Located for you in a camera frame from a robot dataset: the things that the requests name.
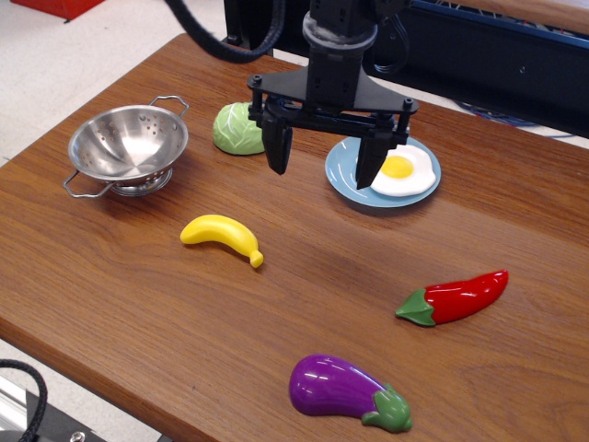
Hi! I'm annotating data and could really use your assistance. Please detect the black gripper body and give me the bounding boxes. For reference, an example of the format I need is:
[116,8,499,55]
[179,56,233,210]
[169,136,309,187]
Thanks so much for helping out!
[248,26,419,141]

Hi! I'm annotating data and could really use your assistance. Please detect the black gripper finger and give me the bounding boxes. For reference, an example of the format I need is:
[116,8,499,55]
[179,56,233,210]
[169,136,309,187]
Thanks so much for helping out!
[261,110,293,175]
[356,132,396,189]

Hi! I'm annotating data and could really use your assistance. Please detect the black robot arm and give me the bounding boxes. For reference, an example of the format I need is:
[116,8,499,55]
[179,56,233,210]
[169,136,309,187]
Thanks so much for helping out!
[248,1,419,189]

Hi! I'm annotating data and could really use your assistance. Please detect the yellow toy banana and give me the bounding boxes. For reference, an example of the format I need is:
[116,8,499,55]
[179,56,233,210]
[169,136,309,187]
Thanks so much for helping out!
[179,215,264,268]

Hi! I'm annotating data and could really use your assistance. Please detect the stainless steel colander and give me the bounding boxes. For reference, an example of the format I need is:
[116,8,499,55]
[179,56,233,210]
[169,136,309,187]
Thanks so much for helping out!
[63,95,190,199]

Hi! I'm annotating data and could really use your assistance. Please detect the light blue plate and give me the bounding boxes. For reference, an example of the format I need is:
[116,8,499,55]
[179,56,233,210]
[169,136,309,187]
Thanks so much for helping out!
[325,137,441,208]

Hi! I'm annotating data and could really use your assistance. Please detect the toy fried egg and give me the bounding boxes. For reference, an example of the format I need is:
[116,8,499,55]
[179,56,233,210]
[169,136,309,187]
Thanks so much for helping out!
[370,145,436,197]

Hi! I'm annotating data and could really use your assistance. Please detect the green toy cabbage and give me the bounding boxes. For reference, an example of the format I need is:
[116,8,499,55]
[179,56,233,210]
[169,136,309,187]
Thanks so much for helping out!
[213,102,265,156]

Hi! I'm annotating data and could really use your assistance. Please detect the red toy chili pepper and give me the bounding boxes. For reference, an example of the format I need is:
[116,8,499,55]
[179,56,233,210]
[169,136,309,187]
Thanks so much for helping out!
[395,270,509,327]

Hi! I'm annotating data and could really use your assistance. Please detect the purple toy eggplant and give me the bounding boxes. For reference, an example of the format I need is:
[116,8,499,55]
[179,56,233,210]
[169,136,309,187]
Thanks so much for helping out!
[289,354,412,434]

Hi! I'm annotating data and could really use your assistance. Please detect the red box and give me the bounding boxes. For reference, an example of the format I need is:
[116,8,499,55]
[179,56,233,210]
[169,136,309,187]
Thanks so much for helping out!
[13,0,103,20]

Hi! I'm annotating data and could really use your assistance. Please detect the dark blue metal frame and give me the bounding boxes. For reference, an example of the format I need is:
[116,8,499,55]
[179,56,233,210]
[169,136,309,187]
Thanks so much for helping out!
[225,1,588,136]

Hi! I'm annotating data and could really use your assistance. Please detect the black braided cable hose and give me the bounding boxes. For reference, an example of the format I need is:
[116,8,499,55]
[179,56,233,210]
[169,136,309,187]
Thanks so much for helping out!
[164,0,287,64]

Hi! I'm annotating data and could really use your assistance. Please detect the black metal base plate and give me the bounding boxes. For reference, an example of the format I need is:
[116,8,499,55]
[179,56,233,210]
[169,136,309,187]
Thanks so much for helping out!
[1,390,104,442]

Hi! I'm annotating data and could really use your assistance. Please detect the black cable bottom left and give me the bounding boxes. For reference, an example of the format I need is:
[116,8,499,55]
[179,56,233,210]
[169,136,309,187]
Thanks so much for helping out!
[0,358,50,442]

